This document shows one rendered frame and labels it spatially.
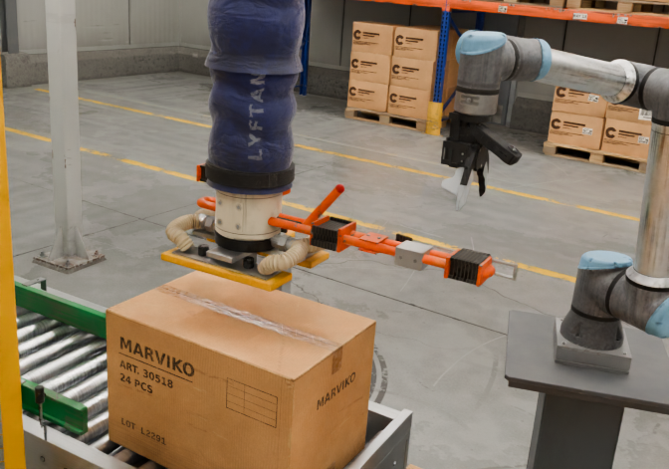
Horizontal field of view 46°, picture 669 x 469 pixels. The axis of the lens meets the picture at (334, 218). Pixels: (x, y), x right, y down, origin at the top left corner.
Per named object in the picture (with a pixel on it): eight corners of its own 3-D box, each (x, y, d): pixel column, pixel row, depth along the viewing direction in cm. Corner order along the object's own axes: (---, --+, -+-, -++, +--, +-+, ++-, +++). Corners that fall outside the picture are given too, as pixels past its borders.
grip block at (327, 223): (307, 246, 190) (309, 223, 188) (327, 235, 198) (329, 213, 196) (337, 253, 186) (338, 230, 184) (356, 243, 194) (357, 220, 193)
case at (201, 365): (108, 440, 218) (105, 309, 206) (201, 382, 251) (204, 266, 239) (286, 526, 190) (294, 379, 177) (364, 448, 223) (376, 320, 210)
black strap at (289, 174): (186, 177, 195) (186, 161, 193) (240, 161, 214) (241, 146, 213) (262, 194, 185) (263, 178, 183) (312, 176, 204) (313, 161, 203)
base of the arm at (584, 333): (555, 320, 253) (559, 292, 250) (613, 326, 252) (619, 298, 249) (566, 347, 235) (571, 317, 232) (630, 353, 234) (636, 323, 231)
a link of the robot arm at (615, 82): (636, 64, 219) (456, 20, 181) (675, 71, 209) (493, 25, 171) (624, 105, 221) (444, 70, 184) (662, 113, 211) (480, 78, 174)
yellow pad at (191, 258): (159, 260, 201) (159, 242, 200) (184, 249, 210) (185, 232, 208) (270, 293, 186) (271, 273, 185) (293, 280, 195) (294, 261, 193)
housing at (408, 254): (392, 265, 181) (394, 246, 180) (404, 257, 187) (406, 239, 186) (420, 272, 178) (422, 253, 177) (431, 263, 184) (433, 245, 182)
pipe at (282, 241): (165, 245, 202) (165, 224, 200) (223, 221, 223) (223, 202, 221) (276, 276, 187) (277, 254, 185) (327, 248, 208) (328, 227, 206)
